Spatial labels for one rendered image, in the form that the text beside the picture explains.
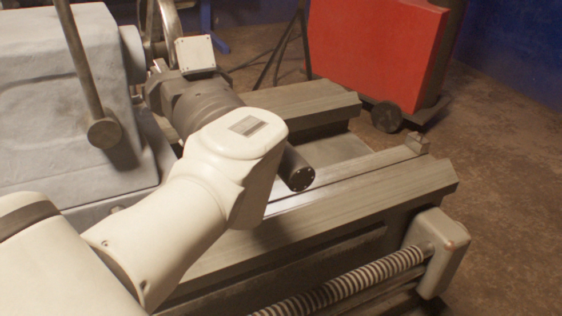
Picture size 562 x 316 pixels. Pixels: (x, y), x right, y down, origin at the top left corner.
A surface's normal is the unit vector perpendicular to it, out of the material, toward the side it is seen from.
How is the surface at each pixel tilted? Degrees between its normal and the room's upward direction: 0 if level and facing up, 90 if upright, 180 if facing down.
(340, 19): 90
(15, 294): 38
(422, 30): 90
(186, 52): 60
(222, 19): 90
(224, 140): 12
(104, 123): 90
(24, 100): 76
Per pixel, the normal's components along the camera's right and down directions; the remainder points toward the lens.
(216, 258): 0.34, -0.33
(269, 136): 0.25, -0.83
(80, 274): 0.73, -0.62
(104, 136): 0.48, 0.55
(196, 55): 0.45, 0.07
